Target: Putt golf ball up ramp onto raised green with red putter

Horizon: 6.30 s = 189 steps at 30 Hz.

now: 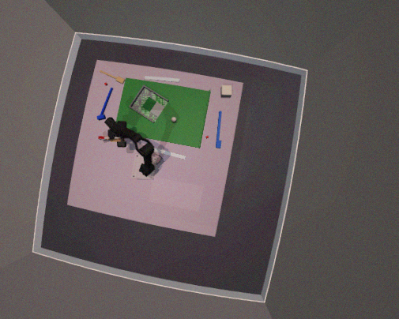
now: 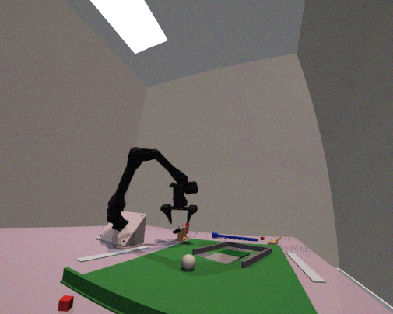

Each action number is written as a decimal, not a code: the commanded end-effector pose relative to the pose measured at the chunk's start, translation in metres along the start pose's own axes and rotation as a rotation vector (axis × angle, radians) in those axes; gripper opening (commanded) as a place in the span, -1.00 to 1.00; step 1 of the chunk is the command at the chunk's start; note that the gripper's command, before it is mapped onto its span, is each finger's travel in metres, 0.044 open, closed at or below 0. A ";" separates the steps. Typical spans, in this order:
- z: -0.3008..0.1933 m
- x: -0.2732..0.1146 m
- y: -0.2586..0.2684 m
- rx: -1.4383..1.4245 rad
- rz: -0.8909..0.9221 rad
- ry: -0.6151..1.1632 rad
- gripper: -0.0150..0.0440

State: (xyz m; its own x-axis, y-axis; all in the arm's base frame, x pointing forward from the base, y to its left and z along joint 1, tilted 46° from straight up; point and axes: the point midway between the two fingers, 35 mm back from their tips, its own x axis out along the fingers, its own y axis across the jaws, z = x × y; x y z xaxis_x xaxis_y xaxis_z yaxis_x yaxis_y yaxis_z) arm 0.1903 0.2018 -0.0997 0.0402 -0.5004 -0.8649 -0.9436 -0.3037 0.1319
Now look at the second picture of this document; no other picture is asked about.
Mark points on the white golf ball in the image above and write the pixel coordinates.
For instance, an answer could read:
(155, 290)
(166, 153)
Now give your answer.
(188, 261)

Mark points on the blue rod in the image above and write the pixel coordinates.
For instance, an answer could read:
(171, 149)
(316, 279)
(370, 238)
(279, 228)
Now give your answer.
(216, 235)

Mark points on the grey flat bar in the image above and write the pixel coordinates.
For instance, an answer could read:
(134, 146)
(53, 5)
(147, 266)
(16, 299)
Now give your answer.
(88, 258)
(307, 270)

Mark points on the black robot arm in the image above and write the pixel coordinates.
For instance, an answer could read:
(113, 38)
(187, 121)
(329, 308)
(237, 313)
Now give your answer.
(135, 158)

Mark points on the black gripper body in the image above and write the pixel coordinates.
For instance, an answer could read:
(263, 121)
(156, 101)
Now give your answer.
(178, 203)

